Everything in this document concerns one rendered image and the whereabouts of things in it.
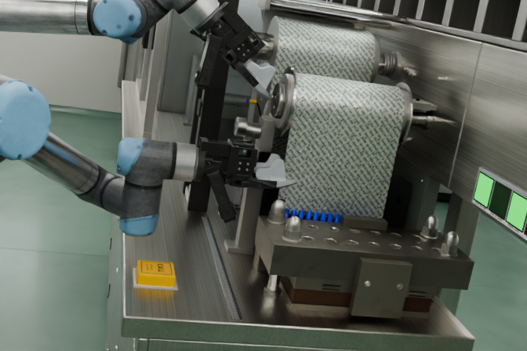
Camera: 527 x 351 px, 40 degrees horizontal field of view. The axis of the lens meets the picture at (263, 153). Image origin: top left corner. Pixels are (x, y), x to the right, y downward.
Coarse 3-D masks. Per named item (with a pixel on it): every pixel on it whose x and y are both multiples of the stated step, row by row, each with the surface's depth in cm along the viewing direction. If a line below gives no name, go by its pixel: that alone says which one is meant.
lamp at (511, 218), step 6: (516, 198) 122; (522, 198) 120; (516, 204) 121; (522, 204) 120; (510, 210) 123; (516, 210) 121; (522, 210) 120; (510, 216) 123; (516, 216) 121; (522, 216) 119; (510, 222) 123; (516, 222) 121; (522, 222) 119
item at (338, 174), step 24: (288, 144) 148; (312, 144) 149; (336, 144) 150; (360, 144) 151; (384, 144) 152; (288, 168) 150; (312, 168) 151; (336, 168) 152; (360, 168) 153; (384, 168) 154; (288, 192) 151; (312, 192) 152; (336, 192) 153; (360, 192) 154; (384, 192) 155
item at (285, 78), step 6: (282, 78) 153; (288, 78) 149; (288, 84) 148; (288, 90) 147; (288, 96) 147; (288, 102) 147; (288, 108) 147; (282, 114) 149; (288, 114) 148; (276, 120) 154; (282, 120) 149; (276, 126) 153; (282, 126) 150; (402, 126) 153
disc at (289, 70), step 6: (288, 72) 152; (294, 72) 148; (294, 78) 147; (294, 84) 146; (294, 90) 146; (294, 96) 145; (294, 102) 145; (288, 120) 147; (288, 126) 147; (282, 132) 151
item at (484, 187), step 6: (480, 174) 134; (480, 180) 134; (486, 180) 132; (492, 180) 130; (480, 186) 134; (486, 186) 131; (480, 192) 133; (486, 192) 131; (474, 198) 135; (480, 198) 133; (486, 198) 131; (486, 204) 131
